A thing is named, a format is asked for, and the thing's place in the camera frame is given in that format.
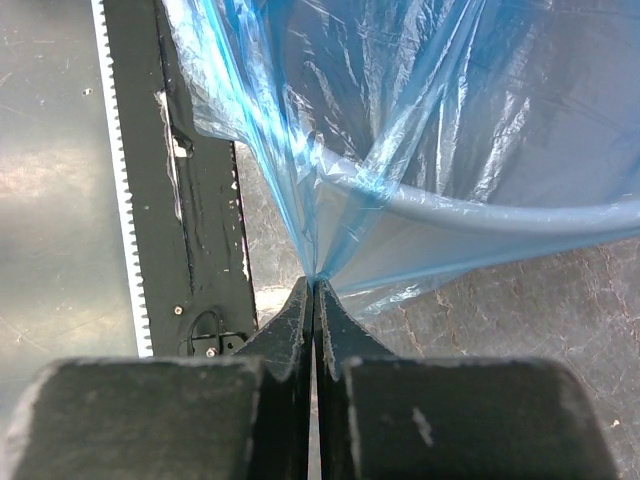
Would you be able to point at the grey slotted cable duct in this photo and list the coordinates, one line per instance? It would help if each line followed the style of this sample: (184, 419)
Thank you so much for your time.
(124, 196)

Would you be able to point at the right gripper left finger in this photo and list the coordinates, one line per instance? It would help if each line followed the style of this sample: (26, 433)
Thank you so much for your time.
(241, 416)

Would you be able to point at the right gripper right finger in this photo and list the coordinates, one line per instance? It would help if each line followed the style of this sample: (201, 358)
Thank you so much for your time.
(382, 416)

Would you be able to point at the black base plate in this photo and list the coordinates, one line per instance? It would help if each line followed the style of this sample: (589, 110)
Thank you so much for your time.
(187, 205)

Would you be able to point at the grey plastic trash bin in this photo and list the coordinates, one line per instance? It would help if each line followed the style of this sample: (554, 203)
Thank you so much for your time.
(500, 220)

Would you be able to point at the torn blue trash bag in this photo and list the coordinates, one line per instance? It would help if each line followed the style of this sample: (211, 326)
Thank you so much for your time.
(400, 125)

